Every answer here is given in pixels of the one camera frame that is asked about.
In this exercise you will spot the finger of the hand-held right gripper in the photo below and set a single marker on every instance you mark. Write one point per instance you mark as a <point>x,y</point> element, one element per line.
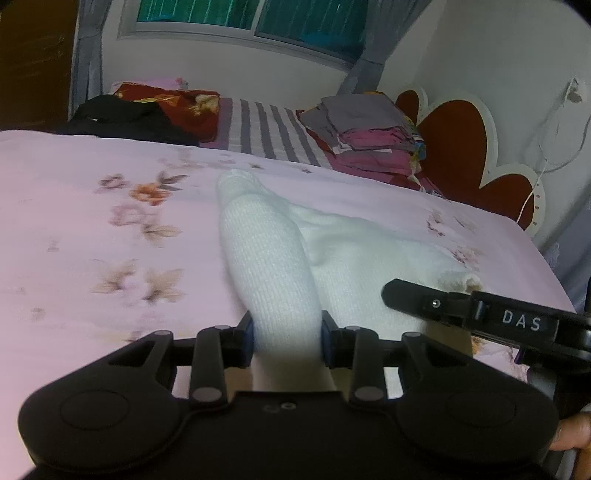
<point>415,297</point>

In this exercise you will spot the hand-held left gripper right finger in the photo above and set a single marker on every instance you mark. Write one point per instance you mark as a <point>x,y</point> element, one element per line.
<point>325,344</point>

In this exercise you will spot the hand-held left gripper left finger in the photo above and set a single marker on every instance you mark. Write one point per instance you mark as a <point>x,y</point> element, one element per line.
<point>250,342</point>

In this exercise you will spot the white knit cloth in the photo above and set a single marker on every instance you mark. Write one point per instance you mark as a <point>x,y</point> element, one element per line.
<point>272,272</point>

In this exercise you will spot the stack of folded clothes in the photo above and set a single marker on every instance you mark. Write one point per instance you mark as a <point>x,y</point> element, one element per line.
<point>369,134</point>

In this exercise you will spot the person's right hand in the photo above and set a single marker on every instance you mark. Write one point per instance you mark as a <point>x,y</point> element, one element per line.
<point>572,434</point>

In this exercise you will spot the red and white headboard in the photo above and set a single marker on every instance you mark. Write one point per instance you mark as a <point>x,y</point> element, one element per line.
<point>452,147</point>

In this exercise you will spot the pink floral bed sheet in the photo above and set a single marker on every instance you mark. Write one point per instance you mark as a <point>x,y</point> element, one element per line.
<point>92,221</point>

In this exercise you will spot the grey striped sheet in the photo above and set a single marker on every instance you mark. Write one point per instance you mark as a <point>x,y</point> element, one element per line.
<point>268,129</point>

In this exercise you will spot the red floral blanket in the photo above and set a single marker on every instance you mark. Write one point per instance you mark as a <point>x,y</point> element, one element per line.
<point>180,104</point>

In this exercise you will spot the grey curtain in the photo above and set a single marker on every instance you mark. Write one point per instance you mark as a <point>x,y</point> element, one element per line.
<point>85,55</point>
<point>378,50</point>

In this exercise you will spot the black cloth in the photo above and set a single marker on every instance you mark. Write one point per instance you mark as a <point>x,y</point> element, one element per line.
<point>124,117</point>

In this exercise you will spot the small pink cloth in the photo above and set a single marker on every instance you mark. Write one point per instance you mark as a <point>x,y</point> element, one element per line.
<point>164,83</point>

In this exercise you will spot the window with green screen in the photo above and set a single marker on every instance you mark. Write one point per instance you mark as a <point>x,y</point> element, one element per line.
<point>249,18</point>

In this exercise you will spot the brown wooden door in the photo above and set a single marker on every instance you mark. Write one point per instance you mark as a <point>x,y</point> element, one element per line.
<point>32,64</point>

